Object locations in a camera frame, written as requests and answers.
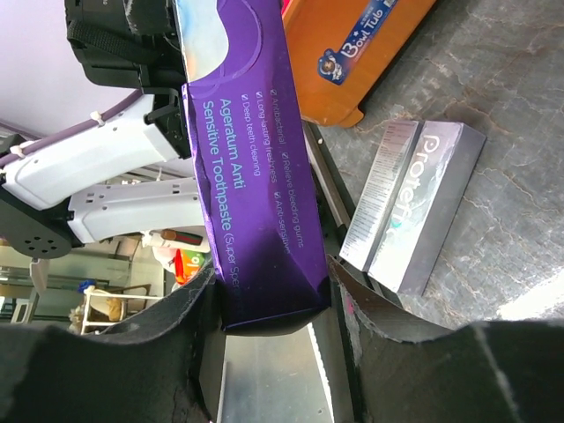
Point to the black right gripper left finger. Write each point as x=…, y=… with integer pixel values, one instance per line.
x=163, y=364

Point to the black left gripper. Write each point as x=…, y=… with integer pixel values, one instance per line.
x=127, y=44

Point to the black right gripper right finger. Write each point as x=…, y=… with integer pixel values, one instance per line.
x=388, y=365

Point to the purple toothpaste box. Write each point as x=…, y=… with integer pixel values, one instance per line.
x=250, y=157

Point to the silver Protefix toothpaste box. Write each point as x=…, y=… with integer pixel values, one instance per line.
x=426, y=203

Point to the silver plain toothpaste box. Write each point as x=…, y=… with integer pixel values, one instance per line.
x=379, y=193

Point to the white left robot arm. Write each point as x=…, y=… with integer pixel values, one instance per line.
x=126, y=170

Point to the orange plastic basket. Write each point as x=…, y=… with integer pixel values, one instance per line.
x=339, y=49

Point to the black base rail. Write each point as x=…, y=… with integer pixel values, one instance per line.
x=335, y=203

